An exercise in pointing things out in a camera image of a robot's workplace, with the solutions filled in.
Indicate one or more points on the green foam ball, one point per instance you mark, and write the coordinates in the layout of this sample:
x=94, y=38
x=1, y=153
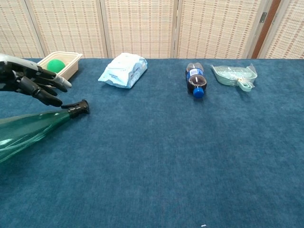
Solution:
x=55, y=65

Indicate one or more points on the blue table cloth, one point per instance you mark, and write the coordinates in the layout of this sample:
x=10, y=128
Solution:
x=152, y=154

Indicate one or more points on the light blue wet wipes pack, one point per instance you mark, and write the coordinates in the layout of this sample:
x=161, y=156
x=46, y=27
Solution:
x=123, y=71

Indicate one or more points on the brown wooden post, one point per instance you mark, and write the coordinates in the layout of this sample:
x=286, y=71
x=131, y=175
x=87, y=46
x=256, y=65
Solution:
x=264, y=33

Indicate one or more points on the green transparent spray bottle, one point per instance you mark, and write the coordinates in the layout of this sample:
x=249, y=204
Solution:
x=23, y=130

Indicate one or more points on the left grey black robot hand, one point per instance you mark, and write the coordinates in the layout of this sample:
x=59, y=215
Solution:
x=26, y=80

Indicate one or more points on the mint green dustpan in bag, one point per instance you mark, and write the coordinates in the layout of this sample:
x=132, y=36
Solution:
x=228, y=76

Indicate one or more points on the beige plastic food container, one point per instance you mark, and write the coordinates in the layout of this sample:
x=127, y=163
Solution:
x=71, y=67

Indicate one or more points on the woven folding screen panel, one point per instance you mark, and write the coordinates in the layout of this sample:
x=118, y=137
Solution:
x=140, y=26
x=218, y=26
x=14, y=28
x=288, y=35
x=69, y=26

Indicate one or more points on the cola bottle with blue cap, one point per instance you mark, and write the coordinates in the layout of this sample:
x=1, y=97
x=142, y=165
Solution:
x=196, y=82

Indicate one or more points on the metal screen hinge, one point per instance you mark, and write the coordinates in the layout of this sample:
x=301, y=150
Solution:
x=263, y=17

